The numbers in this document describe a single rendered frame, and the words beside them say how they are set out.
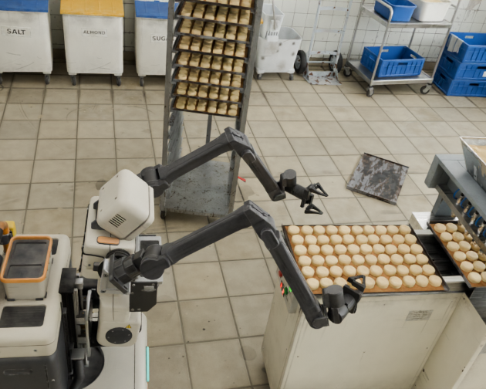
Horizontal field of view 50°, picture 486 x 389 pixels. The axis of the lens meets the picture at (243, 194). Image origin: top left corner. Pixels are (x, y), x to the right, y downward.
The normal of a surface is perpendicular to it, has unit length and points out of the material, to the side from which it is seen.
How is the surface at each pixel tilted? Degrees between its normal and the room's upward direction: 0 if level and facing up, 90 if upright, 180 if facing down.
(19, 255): 0
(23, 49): 92
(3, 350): 90
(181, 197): 0
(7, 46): 91
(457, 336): 90
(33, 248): 0
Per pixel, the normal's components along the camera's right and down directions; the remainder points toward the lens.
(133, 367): 0.13, -0.80
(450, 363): -0.98, 0.00
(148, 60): 0.16, 0.60
